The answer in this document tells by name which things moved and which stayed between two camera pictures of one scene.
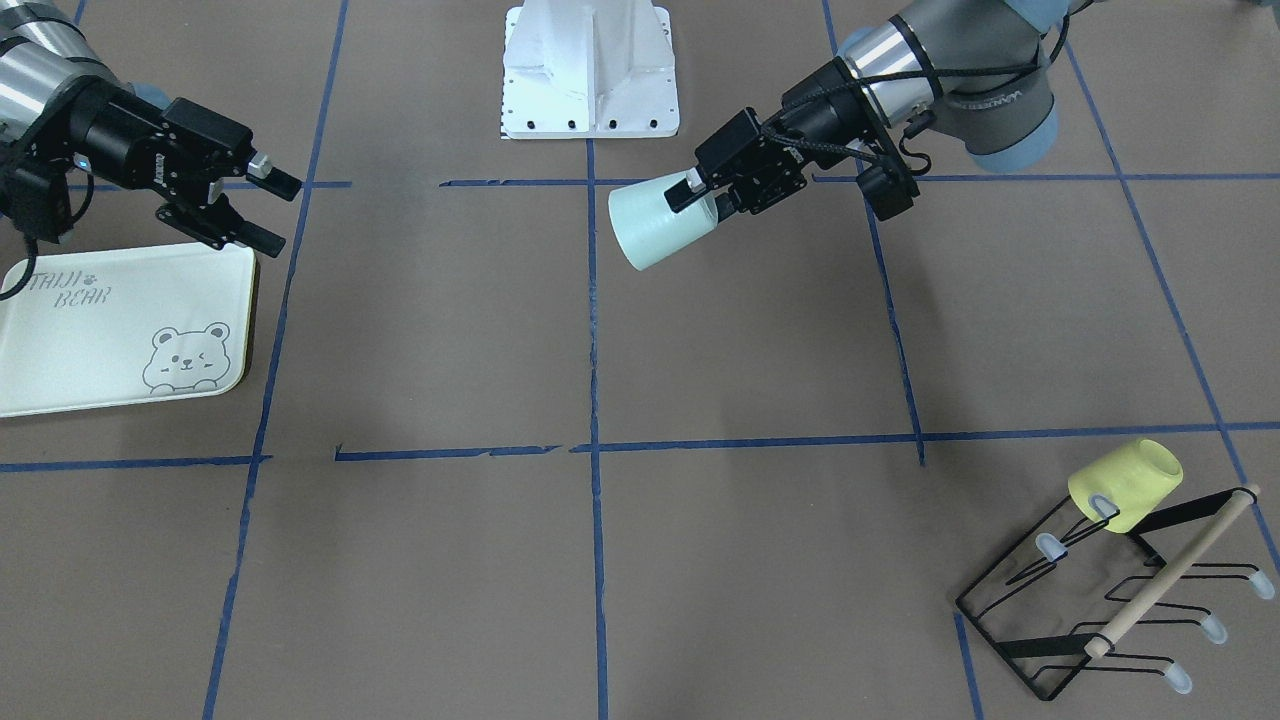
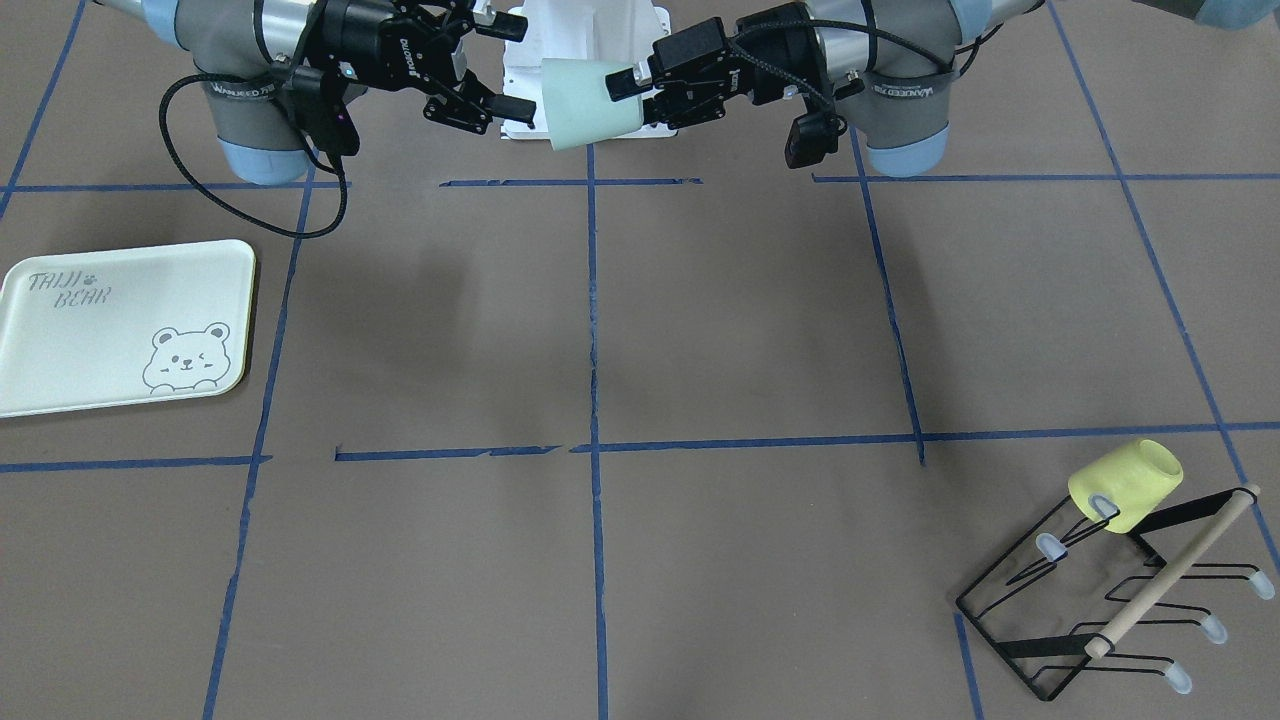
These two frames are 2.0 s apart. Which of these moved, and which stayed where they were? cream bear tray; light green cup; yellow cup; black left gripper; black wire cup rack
Moved: black left gripper; light green cup
Stayed: yellow cup; black wire cup rack; cream bear tray
